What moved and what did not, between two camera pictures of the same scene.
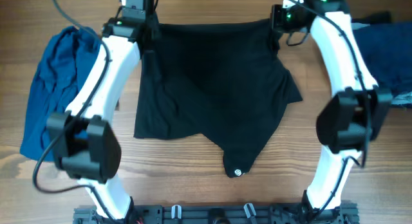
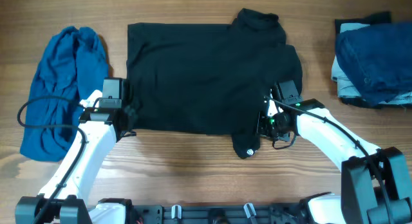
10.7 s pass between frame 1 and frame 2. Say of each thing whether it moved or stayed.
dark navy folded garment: stayed
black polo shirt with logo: moved
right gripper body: moved
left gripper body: moved
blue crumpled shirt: stayed
